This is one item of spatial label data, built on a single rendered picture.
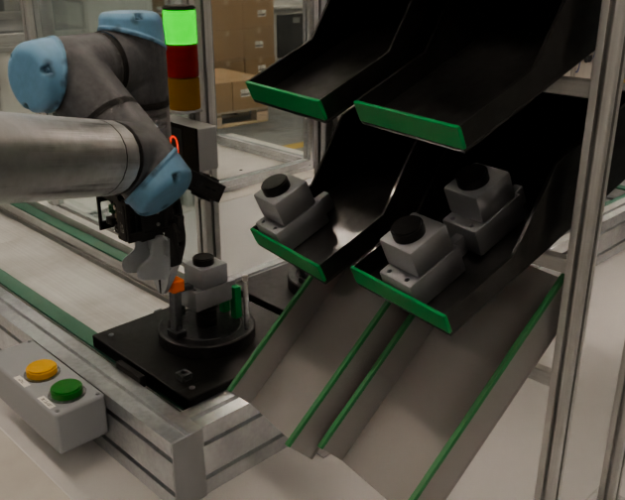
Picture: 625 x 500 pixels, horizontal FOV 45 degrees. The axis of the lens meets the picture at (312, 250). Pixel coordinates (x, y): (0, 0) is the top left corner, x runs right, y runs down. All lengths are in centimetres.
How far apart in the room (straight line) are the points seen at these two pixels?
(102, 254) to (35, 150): 90
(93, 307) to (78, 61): 62
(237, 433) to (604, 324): 76
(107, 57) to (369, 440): 50
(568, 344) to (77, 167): 47
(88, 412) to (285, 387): 27
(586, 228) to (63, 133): 46
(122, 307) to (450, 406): 73
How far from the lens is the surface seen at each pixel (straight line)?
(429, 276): 67
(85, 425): 103
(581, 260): 71
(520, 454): 109
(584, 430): 116
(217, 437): 97
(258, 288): 125
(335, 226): 81
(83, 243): 159
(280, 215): 78
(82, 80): 83
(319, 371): 87
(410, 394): 81
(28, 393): 106
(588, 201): 69
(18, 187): 64
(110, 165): 72
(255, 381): 90
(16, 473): 109
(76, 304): 138
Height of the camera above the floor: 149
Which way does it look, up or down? 22 degrees down
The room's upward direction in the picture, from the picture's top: straight up
